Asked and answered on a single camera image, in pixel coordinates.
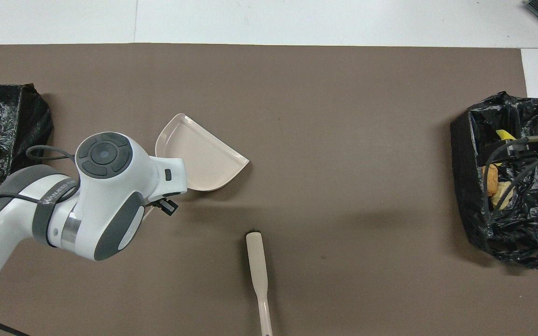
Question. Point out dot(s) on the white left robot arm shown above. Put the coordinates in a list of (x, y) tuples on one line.
[(105, 205)]

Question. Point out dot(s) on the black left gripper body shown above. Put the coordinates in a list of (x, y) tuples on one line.
[(169, 206)]

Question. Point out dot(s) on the bin lined with black bag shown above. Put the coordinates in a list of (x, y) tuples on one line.
[(21, 121), (465, 186)]

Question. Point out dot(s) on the tan peanut-shaped bread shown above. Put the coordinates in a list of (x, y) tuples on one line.
[(491, 177)]

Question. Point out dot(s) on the beige plastic dustpan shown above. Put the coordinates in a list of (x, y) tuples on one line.
[(203, 158)]

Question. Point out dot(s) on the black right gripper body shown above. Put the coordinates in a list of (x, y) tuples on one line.
[(514, 150)]

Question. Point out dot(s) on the beige brush with black bristles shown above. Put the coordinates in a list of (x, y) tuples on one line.
[(257, 266)]

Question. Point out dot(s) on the orange striped toy croissant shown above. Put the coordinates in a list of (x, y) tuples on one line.
[(502, 197)]

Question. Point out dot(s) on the brown table mat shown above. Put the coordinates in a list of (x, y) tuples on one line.
[(320, 116)]

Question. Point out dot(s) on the yellow sponge with notched edge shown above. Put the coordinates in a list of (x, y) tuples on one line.
[(505, 135)]

